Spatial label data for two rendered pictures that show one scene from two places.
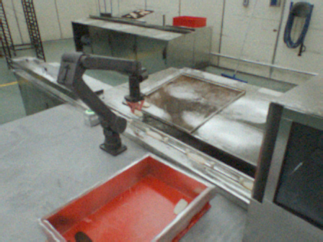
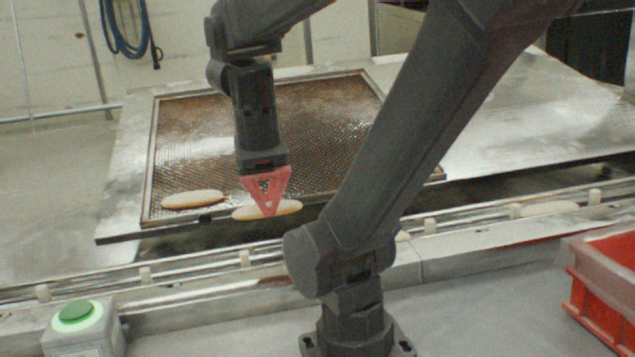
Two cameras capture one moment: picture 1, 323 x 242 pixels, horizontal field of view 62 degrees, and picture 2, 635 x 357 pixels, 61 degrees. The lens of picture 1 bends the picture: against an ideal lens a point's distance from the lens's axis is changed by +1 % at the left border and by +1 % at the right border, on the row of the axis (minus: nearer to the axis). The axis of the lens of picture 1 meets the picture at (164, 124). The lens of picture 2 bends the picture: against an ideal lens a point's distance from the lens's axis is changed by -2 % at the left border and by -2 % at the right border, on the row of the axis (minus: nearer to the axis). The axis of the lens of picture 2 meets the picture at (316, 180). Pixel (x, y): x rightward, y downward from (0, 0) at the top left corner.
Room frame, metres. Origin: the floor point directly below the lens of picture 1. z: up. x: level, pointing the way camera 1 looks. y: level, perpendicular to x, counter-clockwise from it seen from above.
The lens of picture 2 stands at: (0.85, 0.68, 1.26)
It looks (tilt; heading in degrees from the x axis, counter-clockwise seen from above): 23 degrees down; 305
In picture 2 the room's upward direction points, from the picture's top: 5 degrees counter-clockwise
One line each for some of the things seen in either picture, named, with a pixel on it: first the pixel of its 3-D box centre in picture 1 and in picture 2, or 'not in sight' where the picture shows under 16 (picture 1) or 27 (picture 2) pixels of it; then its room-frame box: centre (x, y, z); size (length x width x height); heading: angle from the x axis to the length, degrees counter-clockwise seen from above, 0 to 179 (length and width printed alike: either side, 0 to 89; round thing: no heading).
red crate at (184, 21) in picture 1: (189, 21); not in sight; (5.07, -0.45, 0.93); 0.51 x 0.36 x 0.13; 48
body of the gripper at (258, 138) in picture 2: (134, 91); (258, 129); (1.30, 0.15, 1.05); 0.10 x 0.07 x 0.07; 134
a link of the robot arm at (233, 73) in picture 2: (134, 80); (249, 83); (1.30, 0.15, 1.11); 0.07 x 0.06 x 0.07; 153
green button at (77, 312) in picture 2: not in sight; (77, 314); (1.38, 0.42, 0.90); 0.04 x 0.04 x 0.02
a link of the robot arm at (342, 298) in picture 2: (112, 125); (335, 263); (1.13, 0.25, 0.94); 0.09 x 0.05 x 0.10; 153
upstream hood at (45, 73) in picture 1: (50, 75); not in sight; (2.07, 0.90, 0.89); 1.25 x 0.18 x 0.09; 44
